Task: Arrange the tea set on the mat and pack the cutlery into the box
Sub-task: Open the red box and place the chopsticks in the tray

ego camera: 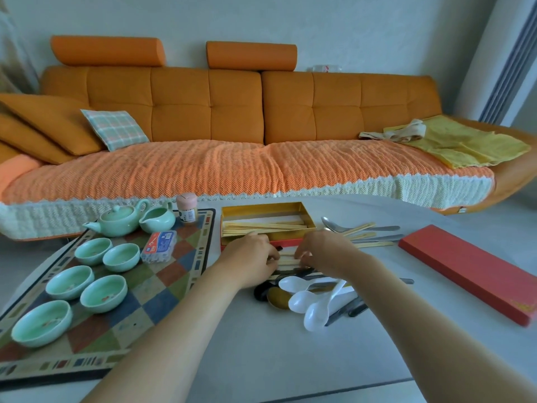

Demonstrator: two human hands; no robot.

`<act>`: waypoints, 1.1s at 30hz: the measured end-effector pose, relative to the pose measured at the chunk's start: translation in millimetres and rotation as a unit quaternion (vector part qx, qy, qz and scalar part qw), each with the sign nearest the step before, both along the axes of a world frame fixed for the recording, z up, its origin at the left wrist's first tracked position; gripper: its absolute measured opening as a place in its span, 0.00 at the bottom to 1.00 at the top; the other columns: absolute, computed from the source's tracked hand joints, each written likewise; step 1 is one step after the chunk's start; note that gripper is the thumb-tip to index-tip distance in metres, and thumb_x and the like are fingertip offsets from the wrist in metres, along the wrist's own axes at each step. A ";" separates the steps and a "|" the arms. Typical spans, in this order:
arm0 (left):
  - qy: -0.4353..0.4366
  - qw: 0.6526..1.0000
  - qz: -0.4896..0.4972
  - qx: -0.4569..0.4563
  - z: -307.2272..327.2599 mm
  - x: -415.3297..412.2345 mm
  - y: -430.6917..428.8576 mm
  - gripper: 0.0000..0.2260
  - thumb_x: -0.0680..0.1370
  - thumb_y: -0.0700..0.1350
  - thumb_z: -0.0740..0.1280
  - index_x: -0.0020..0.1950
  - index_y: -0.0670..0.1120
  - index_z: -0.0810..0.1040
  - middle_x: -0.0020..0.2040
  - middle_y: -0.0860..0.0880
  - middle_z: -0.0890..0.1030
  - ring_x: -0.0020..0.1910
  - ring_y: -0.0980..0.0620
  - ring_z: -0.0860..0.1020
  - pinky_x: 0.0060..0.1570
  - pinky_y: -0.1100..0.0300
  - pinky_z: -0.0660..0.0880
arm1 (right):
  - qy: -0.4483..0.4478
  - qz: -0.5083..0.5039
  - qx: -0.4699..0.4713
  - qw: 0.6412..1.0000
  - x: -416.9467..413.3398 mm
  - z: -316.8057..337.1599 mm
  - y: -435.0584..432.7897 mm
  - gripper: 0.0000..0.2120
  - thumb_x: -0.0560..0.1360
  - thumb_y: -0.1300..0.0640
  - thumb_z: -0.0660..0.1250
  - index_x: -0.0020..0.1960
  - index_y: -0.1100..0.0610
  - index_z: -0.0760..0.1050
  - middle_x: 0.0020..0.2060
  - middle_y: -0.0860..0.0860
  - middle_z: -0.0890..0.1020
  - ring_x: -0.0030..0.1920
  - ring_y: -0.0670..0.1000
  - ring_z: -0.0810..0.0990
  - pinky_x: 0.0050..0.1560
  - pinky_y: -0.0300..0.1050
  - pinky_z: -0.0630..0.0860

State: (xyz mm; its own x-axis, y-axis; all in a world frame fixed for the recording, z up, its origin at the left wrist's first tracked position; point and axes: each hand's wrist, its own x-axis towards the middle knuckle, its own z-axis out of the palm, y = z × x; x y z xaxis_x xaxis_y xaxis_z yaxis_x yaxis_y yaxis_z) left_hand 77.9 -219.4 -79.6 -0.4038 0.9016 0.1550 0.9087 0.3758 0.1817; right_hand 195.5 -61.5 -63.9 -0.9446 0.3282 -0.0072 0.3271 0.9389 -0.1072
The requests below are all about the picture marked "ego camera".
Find person's right hand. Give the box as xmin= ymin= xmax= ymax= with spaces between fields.
xmin=294 ymin=229 xmax=370 ymax=282

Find person's left hand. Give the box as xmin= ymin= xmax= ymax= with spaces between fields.
xmin=217 ymin=232 xmax=281 ymax=290

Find bundle of wooden chopsticks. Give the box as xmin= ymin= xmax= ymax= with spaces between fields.
xmin=268 ymin=254 xmax=305 ymax=269

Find person's right forearm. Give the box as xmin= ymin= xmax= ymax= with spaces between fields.
xmin=350 ymin=252 xmax=537 ymax=403

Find person's left forearm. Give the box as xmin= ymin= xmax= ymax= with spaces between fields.
xmin=82 ymin=264 xmax=241 ymax=403

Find black chopsticks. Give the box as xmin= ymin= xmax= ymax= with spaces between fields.
xmin=273 ymin=268 xmax=324 ymax=279

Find wooden chopsticks in gold box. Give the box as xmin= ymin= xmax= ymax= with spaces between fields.
xmin=222 ymin=221 xmax=308 ymax=238

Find white plastic spoon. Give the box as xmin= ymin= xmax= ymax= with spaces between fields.
xmin=304 ymin=280 xmax=347 ymax=333
xmin=288 ymin=283 xmax=358 ymax=314
xmin=279 ymin=276 xmax=341 ymax=294

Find black spoon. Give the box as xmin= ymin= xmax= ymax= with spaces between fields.
xmin=254 ymin=281 xmax=282 ymax=302

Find gold and red open box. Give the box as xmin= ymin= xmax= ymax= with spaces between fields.
xmin=220 ymin=201 xmax=317 ymax=252

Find metal spoon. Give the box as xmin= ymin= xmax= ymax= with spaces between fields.
xmin=323 ymin=227 xmax=404 ymax=244
xmin=321 ymin=217 xmax=400 ymax=233

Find gold spoon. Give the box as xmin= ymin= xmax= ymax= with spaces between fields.
xmin=267 ymin=287 xmax=295 ymax=310

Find small pink jar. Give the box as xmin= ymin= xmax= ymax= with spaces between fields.
xmin=176 ymin=193 xmax=199 ymax=224

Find orange knitted sofa cover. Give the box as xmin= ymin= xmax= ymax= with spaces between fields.
xmin=0 ymin=139 xmax=496 ymax=241

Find clear box with blue-red label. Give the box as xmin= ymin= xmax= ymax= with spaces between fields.
xmin=140 ymin=231 xmax=178 ymax=264

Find celadon pouring pitcher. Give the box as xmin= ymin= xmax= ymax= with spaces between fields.
xmin=139 ymin=201 xmax=177 ymax=234

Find checkered tea mat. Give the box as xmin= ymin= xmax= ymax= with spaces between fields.
xmin=0 ymin=208 xmax=216 ymax=381

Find celadon tea cup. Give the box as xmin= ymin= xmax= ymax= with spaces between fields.
xmin=80 ymin=275 xmax=128 ymax=314
xmin=11 ymin=300 xmax=73 ymax=348
xmin=102 ymin=243 xmax=141 ymax=273
xmin=74 ymin=238 xmax=113 ymax=266
xmin=45 ymin=265 xmax=95 ymax=301

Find orange sofa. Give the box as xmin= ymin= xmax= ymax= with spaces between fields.
xmin=0 ymin=35 xmax=537 ymax=242

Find beige cloth bag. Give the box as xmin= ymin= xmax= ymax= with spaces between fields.
xmin=359 ymin=119 xmax=427 ymax=144

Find celadon teapot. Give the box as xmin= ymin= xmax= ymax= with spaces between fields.
xmin=82 ymin=199 xmax=151 ymax=238

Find red box lid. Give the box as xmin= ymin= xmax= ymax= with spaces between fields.
xmin=398 ymin=225 xmax=537 ymax=328

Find yellow cloth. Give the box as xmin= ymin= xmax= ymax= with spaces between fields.
xmin=384 ymin=115 xmax=532 ymax=169

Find short orange headrest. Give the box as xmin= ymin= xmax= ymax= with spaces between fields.
xmin=206 ymin=41 xmax=298 ymax=72

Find green checked cushion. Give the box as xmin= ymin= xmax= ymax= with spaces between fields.
xmin=81 ymin=109 xmax=150 ymax=152

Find large orange cushion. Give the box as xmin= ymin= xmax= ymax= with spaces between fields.
xmin=0 ymin=93 xmax=106 ymax=156

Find long orange headrest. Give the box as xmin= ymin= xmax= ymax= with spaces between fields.
xmin=50 ymin=35 xmax=167 ymax=67

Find flat orange cushion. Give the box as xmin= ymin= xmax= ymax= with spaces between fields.
xmin=0 ymin=113 xmax=77 ymax=166

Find white standing air conditioner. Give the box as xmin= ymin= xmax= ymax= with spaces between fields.
xmin=453 ymin=0 xmax=537 ymax=127

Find patterned curtain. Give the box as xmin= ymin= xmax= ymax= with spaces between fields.
xmin=0 ymin=0 xmax=41 ymax=95

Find dark cutlery handles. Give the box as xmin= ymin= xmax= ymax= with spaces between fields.
xmin=325 ymin=294 xmax=371 ymax=327

